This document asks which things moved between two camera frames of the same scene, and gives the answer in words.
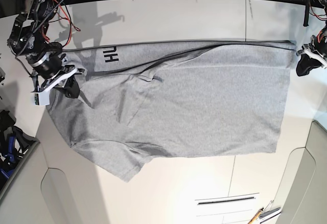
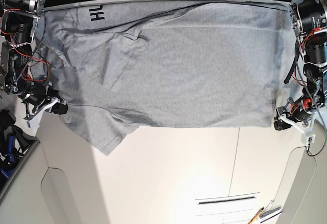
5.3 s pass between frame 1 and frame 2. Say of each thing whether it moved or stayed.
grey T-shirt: moved
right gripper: moved
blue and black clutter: stayed
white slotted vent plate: stayed
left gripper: moved
